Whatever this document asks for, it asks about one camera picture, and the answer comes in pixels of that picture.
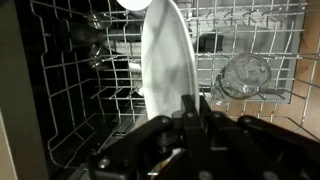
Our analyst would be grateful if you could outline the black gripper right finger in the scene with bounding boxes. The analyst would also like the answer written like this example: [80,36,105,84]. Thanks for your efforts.
[199,96,211,115]

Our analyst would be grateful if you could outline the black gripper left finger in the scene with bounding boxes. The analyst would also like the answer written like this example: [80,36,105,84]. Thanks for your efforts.
[182,95,198,118]

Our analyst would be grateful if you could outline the white ceramic plate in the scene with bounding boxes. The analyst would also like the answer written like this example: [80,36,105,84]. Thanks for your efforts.
[141,0,200,120]

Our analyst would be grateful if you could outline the clear drinking glass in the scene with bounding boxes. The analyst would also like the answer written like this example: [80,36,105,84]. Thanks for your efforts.
[210,53,272,105]

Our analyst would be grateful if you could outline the white ceramic mug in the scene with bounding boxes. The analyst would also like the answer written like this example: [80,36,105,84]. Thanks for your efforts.
[116,0,152,11]

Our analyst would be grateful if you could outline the metal wire dishwasher rack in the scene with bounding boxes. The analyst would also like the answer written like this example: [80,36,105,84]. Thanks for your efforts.
[30,0,319,169]

